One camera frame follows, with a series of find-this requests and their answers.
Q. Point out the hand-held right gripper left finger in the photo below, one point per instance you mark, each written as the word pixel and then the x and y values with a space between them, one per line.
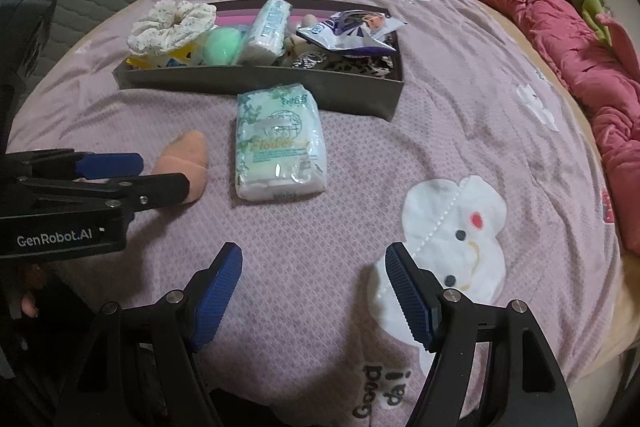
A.
pixel 215 299

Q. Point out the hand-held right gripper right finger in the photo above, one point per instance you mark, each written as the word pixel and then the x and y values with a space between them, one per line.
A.
pixel 410 299

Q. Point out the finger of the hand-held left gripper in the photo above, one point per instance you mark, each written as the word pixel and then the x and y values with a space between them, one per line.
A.
pixel 107 164
pixel 160 189

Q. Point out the peach powder puff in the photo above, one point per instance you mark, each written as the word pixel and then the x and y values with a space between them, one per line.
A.
pixel 182 167

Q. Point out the yellow wet wipes packet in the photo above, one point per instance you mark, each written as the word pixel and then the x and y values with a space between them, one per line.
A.
pixel 170 59

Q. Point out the large green-print tissue pack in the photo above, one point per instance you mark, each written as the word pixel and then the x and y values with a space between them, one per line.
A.
pixel 280 147

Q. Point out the grey cardboard box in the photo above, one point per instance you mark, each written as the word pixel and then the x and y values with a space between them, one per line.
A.
pixel 260 79

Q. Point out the cream floral scrunchie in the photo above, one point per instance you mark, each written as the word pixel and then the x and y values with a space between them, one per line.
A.
pixel 170 27

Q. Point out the green makeup sponge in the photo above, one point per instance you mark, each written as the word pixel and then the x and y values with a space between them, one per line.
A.
pixel 223 47

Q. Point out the slim tissue pack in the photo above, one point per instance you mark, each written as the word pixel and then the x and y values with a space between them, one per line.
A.
pixel 267 32

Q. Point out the beige plush bunny silver bow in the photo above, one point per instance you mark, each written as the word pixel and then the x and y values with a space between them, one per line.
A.
pixel 302 57

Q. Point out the leopard print scrunchie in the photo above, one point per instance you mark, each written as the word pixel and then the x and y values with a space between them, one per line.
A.
pixel 360 67

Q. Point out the purple white foil packet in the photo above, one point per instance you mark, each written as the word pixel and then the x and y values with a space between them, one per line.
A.
pixel 350 32

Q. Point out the person's left hand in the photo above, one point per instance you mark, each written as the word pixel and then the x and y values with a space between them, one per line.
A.
pixel 27 292

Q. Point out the pink book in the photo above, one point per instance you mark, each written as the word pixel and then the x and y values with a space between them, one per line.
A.
pixel 232 18

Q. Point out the pink quilt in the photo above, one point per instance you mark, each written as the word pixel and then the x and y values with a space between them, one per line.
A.
pixel 575 42

